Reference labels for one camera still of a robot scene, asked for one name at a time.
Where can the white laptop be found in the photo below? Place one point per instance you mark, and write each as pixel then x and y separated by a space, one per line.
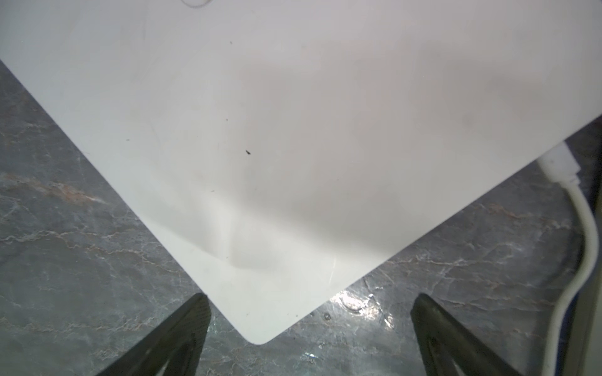
pixel 281 150

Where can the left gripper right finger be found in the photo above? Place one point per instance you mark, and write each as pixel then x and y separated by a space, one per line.
pixel 447 347

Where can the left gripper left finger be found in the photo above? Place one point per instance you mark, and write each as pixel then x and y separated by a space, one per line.
pixel 173 348

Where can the silver laptop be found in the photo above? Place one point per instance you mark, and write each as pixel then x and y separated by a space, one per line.
pixel 583 355

